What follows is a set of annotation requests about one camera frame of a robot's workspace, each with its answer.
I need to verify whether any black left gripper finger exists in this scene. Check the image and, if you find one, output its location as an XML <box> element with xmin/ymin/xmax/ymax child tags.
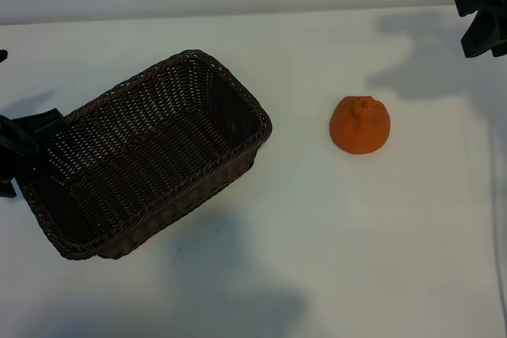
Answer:
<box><xmin>0</xmin><ymin>177</ymin><xmax>18</xmax><ymax>199</ymax></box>
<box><xmin>13</xmin><ymin>107</ymin><xmax>66</xmax><ymax>142</ymax></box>

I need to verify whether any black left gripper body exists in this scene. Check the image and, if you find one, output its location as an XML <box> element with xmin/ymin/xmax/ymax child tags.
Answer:
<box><xmin>0</xmin><ymin>113</ymin><xmax>41</xmax><ymax>184</ymax></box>

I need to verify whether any orange fruit with knobbly stem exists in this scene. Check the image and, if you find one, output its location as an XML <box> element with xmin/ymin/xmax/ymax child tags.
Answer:
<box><xmin>329</xmin><ymin>94</ymin><xmax>392</xmax><ymax>155</ymax></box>

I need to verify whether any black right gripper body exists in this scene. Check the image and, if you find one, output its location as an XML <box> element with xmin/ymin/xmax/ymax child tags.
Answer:
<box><xmin>494</xmin><ymin>0</ymin><xmax>507</xmax><ymax>59</ymax></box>

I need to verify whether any dark brown woven basket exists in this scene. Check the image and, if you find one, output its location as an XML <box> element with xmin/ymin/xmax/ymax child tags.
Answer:
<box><xmin>17</xmin><ymin>48</ymin><xmax>273</xmax><ymax>262</ymax></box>

